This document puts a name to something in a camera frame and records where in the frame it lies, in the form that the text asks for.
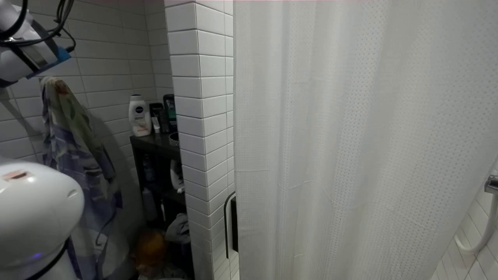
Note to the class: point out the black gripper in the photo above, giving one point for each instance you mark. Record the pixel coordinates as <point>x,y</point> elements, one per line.
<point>41,55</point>

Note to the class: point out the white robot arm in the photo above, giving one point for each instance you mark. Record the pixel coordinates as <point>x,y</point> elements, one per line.
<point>36,219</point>

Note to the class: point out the floral multicolour towel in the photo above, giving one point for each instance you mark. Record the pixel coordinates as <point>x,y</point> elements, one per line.
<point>78,141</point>

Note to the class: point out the white lotion bottle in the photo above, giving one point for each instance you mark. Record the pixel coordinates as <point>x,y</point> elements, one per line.
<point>139,119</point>

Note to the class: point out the dark slim bottle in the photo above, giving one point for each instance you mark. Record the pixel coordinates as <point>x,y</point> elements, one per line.
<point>156,119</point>

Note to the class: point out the dark green bottle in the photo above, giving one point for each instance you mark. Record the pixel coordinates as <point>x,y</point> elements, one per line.
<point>170,116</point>

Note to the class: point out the black shelf unit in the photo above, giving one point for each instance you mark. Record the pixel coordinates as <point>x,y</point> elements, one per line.
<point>156,150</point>

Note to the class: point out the grey cloth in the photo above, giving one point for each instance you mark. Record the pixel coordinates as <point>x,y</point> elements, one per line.
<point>179,229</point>

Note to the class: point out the white shower curtain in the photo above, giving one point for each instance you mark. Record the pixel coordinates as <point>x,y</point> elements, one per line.
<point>352,141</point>

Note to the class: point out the chrome shower faucet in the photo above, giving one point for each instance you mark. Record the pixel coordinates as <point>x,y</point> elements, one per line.
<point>492,181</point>

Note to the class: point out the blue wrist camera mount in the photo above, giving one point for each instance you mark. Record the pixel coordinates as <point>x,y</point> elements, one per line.
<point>66,54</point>

